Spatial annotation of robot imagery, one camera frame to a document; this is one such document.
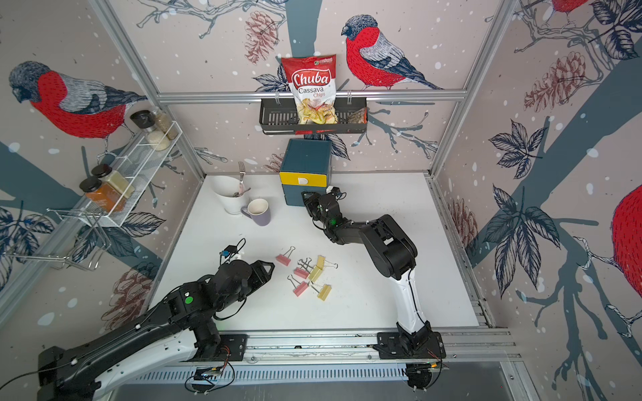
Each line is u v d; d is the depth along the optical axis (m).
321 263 0.92
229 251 0.69
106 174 0.65
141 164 0.82
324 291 0.83
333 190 0.94
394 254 0.55
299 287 0.86
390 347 0.73
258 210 0.99
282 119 1.07
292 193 1.03
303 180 0.92
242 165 1.04
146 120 0.78
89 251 0.70
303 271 0.89
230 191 1.04
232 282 0.54
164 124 0.86
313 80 0.81
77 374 0.41
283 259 0.92
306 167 0.93
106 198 0.65
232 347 0.73
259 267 0.68
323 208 0.78
